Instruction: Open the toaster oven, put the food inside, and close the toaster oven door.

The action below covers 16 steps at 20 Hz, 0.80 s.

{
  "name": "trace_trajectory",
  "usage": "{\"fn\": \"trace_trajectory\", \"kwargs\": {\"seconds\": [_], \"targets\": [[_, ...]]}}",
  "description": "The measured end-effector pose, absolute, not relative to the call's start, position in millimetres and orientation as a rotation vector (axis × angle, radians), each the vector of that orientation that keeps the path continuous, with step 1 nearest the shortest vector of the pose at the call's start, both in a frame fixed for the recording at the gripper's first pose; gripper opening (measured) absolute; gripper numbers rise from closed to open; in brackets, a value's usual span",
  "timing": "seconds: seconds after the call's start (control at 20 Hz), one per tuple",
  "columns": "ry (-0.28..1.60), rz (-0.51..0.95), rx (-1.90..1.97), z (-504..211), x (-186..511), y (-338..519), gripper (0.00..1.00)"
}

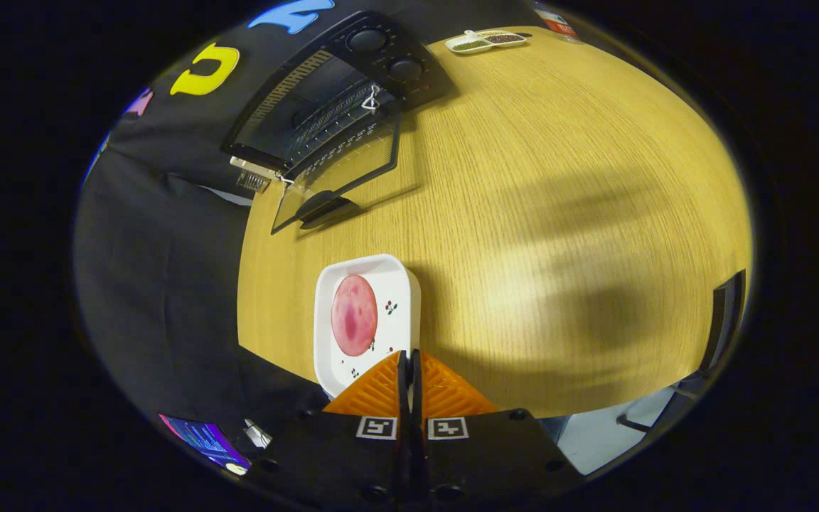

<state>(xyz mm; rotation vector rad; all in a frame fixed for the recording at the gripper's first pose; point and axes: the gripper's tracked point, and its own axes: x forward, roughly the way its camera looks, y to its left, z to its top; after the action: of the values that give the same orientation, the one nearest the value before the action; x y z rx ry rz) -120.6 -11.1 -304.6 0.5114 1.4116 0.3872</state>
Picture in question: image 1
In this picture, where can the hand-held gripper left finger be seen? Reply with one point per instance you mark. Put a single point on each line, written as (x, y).
(338, 462)

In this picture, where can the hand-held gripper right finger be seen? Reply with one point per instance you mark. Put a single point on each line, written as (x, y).
(495, 455)

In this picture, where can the pink ham slice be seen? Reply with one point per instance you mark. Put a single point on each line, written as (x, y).
(354, 316)

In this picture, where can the white square plate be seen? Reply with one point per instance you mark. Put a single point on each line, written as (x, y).
(399, 284)

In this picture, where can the black toaster oven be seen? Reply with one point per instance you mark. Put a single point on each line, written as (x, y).
(310, 107)

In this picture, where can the laptop screen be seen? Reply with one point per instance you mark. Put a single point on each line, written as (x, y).
(203, 437)

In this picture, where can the white divided dish of beans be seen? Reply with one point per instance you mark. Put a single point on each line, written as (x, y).
(484, 41)

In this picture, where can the clear bottle red label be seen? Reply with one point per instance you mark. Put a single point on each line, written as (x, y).
(555, 21)

